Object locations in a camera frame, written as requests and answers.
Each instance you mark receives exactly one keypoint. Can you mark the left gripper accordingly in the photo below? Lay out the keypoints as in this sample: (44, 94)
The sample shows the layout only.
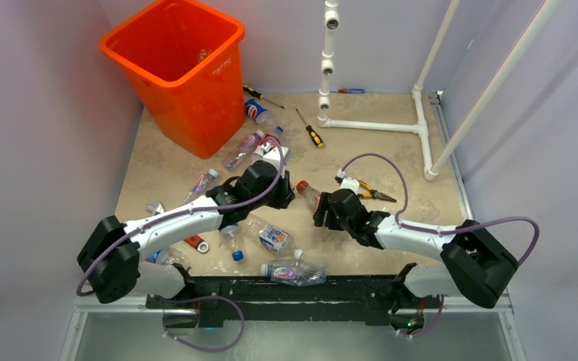
(286, 194)

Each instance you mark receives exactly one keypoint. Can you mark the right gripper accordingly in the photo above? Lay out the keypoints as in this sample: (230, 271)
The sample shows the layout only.
(320, 213)

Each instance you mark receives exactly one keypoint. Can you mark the red gold label bottle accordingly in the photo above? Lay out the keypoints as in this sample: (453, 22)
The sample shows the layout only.
(311, 195)

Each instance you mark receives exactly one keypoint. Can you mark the purple label front bottle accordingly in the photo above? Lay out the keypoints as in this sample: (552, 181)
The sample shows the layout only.
(294, 272)

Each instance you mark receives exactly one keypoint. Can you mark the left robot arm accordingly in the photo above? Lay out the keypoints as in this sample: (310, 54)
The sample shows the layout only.
(114, 259)

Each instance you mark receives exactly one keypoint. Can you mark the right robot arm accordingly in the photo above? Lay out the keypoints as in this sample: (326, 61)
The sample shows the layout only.
(470, 261)

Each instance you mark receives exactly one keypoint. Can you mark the Pepsi bottle near bin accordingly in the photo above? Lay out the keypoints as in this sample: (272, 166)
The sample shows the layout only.
(255, 111)

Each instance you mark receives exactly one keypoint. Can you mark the orange plastic bin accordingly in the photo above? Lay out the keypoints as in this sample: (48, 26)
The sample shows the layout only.
(182, 59)

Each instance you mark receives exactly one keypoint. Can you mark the yellow black pliers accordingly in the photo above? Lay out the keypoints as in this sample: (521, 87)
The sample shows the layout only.
(371, 193)

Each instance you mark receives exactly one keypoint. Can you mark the white orange label bottle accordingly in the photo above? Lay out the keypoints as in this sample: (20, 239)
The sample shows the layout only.
(274, 239)

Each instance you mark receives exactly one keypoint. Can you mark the red label Nongfu bottle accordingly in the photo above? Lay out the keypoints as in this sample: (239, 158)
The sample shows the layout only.
(277, 134)

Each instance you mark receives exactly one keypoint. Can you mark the blue label bottle standing cap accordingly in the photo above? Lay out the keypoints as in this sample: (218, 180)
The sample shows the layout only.
(232, 239)

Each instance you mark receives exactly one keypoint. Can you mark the black yellow short screwdriver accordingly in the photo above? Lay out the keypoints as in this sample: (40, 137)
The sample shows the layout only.
(314, 136)

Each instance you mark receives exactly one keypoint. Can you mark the purple label bottle left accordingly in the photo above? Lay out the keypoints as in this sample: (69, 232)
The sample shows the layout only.
(204, 183)

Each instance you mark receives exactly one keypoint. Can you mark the black yellow long screwdriver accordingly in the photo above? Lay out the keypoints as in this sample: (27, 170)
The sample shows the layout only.
(255, 94)

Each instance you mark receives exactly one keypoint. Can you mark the red blue small screwdriver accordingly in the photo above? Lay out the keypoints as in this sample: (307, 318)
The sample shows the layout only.
(355, 91)

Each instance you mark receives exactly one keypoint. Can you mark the red adjustable wrench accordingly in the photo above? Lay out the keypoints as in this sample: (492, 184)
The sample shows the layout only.
(195, 241)

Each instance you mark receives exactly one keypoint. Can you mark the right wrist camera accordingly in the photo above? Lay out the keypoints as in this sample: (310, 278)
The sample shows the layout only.
(346, 182)

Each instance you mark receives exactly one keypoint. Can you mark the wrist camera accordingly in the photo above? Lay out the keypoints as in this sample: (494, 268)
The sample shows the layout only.
(346, 182)
(273, 155)

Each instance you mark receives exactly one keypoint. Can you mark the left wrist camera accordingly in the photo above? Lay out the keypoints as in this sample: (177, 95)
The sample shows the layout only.
(273, 155)

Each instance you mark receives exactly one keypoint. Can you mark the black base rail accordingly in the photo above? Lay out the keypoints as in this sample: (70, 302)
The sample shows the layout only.
(375, 300)

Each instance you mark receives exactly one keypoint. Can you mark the aluminium frame rail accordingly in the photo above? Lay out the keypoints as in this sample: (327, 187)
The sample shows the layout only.
(127, 331)

